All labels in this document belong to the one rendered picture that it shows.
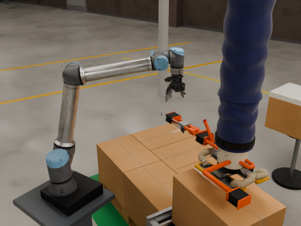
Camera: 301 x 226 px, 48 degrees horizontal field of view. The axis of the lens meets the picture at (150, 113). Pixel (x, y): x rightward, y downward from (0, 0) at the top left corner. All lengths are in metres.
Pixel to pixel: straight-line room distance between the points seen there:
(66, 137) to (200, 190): 0.97
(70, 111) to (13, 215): 1.63
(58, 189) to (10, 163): 2.15
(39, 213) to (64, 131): 0.56
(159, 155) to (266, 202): 1.38
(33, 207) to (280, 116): 2.49
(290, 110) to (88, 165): 2.33
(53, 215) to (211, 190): 1.04
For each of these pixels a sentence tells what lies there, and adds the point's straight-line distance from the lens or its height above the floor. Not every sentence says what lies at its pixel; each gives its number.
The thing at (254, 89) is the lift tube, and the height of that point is 1.67.
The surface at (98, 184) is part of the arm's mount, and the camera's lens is 2.46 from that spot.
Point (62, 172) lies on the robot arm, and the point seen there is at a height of 0.99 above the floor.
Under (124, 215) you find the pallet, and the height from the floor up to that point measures 0.06.
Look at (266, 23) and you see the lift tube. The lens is 1.75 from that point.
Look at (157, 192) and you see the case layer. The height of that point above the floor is 0.54.
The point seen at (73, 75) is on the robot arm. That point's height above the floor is 1.63.
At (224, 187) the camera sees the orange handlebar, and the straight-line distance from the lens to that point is 1.80.
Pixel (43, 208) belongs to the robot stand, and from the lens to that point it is 2.48.
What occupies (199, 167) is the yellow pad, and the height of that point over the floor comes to 1.11.
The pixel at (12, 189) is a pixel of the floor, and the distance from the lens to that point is 4.04.
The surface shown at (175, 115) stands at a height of 1.24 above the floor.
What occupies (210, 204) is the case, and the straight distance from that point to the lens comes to 2.12.
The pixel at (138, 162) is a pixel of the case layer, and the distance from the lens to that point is 3.19.
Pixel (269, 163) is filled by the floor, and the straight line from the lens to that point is 4.41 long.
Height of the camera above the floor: 2.30
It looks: 25 degrees down
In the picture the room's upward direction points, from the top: straight up
